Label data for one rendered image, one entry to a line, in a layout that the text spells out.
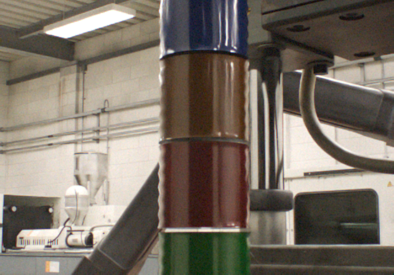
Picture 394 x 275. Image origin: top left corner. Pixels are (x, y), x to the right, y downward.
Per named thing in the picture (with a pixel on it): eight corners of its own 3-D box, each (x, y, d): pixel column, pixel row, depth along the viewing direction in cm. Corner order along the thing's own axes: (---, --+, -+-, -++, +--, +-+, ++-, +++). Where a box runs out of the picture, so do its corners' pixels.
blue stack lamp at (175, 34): (199, 75, 34) (199, 4, 35) (266, 62, 32) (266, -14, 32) (140, 59, 32) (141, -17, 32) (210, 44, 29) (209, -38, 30)
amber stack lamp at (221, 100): (199, 151, 34) (199, 78, 34) (268, 143, 31) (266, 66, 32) (139, 142, 31) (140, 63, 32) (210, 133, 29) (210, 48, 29)
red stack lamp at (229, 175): (199, 229, 33) (199, 154, 34) (269, 228, 31) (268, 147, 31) (138, 227, 30) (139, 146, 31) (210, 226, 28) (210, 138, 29)
